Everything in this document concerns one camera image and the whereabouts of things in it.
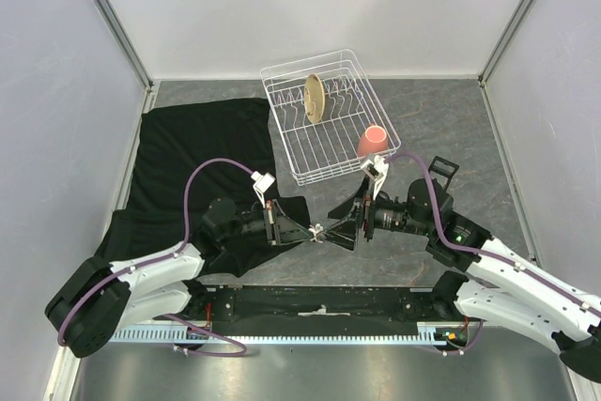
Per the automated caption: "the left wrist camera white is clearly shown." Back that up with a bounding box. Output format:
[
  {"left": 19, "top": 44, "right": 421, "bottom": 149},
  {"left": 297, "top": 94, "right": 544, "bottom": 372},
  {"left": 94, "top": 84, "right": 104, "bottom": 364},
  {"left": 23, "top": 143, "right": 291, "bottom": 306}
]
[{"left": 251, "top": 171, "right": 275, "bottom": 208}]

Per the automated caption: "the pink cup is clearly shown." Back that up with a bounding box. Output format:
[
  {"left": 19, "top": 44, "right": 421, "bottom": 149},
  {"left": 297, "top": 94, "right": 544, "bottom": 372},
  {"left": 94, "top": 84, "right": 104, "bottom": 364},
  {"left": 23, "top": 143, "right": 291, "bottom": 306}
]
[{"left": 357, "top": 124, "right": 389, "bottom": 158}]

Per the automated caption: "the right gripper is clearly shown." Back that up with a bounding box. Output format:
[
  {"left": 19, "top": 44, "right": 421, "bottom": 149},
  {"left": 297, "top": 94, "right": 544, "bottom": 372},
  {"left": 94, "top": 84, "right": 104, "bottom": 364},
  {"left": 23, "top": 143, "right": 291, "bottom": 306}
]
[{"left": 316, "top": 175, "right": 433, "bottom": 252}]

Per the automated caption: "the black square frame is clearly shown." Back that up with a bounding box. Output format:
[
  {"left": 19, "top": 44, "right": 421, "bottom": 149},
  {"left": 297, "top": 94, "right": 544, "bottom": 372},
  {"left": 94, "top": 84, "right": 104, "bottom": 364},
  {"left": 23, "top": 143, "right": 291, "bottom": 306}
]
[{"left": 428, "top": 156, "right": 459, "bottom": 191}]

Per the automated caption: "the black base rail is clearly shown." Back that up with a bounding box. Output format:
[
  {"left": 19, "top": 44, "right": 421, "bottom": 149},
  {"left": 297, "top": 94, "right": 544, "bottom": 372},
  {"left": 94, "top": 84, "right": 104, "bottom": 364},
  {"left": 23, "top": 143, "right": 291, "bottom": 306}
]
[{"left": 176, "top": 285, "right": 479, "bottom": 336}]

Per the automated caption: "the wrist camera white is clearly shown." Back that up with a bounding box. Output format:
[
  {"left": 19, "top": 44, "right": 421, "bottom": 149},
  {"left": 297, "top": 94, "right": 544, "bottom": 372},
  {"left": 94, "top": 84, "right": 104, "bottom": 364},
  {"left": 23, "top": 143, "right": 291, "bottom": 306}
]
[
  {"left": 251, "top": 171, "right": 275, "bottom": 208},
  {"left": 361, "top": 154, "right": 389, "bottom": 199}
]

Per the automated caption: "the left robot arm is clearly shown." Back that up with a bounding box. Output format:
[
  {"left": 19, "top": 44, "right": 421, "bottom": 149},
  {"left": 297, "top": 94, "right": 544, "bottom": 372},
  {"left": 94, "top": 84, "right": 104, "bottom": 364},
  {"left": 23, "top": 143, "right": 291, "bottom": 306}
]
[{"left": 45, "top": 198, "right": 319, "bottom": 358}]

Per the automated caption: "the white wire dish rack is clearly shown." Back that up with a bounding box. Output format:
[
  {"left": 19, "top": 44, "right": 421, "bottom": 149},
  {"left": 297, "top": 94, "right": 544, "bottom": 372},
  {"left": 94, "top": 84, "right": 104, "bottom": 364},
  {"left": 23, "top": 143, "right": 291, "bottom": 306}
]
[{"left": 260, "top": 49, "right": 401, "bottom": 186}]

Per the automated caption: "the silver flower brooch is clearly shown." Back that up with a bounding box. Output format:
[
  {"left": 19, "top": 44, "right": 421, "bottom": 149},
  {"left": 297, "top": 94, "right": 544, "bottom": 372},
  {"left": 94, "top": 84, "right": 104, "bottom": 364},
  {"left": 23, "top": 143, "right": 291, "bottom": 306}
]
[{"left": 309, "top": 224, "right": 324, "bottom": 243}]

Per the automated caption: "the tan plate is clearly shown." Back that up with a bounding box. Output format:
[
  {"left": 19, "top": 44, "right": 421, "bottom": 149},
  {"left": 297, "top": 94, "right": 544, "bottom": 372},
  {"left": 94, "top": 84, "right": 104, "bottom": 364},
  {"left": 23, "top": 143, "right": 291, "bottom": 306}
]
[{"left": 303, "top": 74, "right": 326, "bottom": 124}]

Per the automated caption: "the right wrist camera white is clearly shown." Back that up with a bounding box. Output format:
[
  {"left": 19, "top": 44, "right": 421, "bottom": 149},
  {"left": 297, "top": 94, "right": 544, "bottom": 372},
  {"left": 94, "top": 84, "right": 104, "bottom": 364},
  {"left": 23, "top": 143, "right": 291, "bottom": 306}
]
[{"left": 361, "top": 154, "right": 389, "bottom": 199}]

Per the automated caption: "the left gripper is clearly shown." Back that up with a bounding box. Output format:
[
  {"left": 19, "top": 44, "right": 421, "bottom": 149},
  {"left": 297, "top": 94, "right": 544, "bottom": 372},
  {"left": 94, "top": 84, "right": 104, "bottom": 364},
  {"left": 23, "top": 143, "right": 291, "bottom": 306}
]
[{"left": 221, "top": 199, "right": 314, "bottom": 246}]

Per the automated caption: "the black garment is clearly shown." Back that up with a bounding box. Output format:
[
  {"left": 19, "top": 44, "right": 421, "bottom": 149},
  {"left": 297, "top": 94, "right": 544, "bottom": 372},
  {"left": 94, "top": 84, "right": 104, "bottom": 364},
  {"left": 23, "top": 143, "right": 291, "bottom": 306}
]
[{"left": 96, "top": 97, "right": 311, "bottom": 279}]

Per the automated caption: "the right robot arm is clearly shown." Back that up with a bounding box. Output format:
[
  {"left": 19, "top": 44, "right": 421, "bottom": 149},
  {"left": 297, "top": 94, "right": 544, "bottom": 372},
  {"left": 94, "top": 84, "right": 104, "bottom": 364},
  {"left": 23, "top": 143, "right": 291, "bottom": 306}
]
[{"left": 317, "top": 178, "right": 600, "bottom": 382}]

